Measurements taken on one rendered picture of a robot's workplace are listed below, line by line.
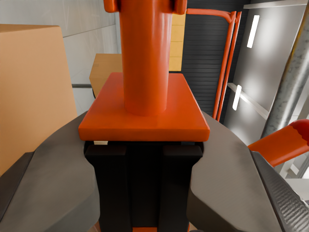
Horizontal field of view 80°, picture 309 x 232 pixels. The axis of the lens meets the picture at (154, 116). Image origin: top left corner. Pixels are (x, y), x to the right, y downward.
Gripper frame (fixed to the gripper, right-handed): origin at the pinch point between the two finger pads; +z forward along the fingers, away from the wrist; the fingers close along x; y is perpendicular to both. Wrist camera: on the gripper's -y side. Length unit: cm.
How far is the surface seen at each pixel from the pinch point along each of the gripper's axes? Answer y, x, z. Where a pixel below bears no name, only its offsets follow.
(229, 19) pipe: 17, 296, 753
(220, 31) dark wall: 82, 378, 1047
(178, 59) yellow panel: 157, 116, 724
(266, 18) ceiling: 15, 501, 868
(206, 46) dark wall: 156, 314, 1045
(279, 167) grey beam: 189, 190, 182
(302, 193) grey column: 131, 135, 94
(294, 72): 122, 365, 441
